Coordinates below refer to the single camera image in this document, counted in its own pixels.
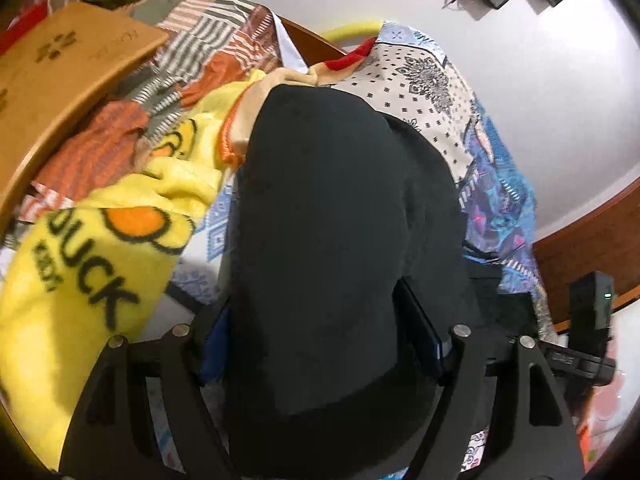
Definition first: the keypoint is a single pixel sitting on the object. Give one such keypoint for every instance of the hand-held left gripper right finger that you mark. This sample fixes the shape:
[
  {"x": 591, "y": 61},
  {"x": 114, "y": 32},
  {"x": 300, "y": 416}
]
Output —
[{"x": 425, "y": 330}]

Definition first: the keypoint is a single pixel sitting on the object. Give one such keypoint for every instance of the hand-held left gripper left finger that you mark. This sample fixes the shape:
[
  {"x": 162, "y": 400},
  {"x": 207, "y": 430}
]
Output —
[{"x": 216, "y": 345}]

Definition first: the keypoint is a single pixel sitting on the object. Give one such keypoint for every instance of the large black garment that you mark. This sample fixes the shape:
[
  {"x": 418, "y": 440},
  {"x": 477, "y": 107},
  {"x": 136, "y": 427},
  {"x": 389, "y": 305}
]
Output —
[{"x": 325, "y": 210}]

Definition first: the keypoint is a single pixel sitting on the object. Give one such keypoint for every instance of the pink printed bag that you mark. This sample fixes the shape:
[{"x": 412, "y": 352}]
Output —
[{"x": 600, "y": 425}]

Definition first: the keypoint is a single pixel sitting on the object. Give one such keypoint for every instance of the yellow printed fleece blanket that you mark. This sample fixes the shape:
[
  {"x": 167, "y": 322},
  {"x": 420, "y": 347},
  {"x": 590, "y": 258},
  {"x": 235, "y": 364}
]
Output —
[{"x": 75, "y": 310}]

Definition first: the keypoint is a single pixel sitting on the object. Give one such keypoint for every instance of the orange striped patchwork quilt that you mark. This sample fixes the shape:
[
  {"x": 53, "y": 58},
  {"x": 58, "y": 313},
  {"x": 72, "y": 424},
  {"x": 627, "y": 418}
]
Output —
[{"x": 115, "y": 125}]

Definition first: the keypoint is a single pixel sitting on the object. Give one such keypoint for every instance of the blue patchwork quilt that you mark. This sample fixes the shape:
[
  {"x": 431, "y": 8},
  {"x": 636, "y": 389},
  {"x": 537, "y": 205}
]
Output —
[{"x": 425, "y": 80}]

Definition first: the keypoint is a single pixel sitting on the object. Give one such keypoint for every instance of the wooden headboard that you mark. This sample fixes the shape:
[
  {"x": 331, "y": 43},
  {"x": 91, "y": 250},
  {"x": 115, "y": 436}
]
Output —
[{"x": 307, "y": 45}]

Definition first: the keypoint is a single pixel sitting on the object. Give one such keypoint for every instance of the yellow hoop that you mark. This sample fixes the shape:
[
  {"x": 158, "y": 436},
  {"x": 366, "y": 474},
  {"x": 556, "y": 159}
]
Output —
[{"x": 350, "y": 27}]

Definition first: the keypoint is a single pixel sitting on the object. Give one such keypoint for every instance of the tan cardboard box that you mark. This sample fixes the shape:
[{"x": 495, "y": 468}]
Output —
[{"x": 65, "y": 70}]

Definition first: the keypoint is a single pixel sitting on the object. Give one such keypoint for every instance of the red cloth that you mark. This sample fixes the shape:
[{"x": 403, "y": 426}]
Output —
[{"x": 25, "y": 25}]

